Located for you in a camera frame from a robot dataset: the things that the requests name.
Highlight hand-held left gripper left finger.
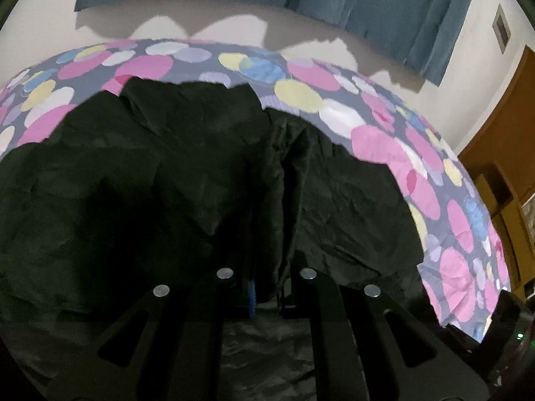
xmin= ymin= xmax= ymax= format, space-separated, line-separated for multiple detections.
xmin=46 ymin=266 xmax=257 ymax=401

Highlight grey wall panel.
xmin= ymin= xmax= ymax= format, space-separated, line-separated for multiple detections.
xmin=492 ymin=3 xmax=511 ymax=54

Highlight polka dot bed sheet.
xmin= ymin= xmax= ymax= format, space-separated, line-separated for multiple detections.
xmin=0 ymin=38 xmax=513 ymax=343

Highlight black jacket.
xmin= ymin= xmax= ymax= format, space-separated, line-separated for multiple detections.
xmin=0 ymin=76 xmax=427 ymax=401

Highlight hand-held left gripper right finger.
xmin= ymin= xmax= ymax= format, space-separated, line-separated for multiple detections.
xmin=278 ymin=267 xmax=491 ymax=401

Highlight brown wooden door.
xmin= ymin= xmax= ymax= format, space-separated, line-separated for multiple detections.
xmin=457 ymin=46 xmax=535 ymax=168

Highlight brown wooden desk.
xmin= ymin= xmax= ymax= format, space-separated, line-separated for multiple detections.
xmin=472 ymin=162 xmax=535 ymax=299

